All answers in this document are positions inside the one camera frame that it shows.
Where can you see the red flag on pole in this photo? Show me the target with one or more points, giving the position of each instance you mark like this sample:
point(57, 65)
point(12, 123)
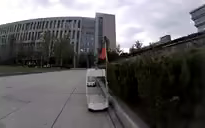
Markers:
point(103, 53)

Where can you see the row of trees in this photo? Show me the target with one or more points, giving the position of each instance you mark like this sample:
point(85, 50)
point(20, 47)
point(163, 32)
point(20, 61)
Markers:
point(58, 51)

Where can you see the grey concrete kerb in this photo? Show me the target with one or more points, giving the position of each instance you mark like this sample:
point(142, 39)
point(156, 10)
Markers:
point(120, 114)

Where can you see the large curved grey building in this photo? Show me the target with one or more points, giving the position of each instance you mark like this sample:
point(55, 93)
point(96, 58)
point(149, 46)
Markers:
point(56, 30)

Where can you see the dark green hedge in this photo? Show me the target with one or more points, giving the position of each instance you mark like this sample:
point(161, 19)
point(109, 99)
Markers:
point(163, 86)

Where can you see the grey concrete slab pavement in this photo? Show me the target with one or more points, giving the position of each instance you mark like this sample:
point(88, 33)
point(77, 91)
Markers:
point(40, 100)

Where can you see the long low building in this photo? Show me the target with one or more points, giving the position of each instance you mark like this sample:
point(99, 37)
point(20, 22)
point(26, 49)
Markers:
point(186, 39)

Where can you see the grass strip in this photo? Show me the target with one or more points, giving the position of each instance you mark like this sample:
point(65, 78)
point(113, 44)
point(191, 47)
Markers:
point(10, 69)

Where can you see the tall grey building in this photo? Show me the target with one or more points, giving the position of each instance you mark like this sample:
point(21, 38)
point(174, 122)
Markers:
point(204, 16)

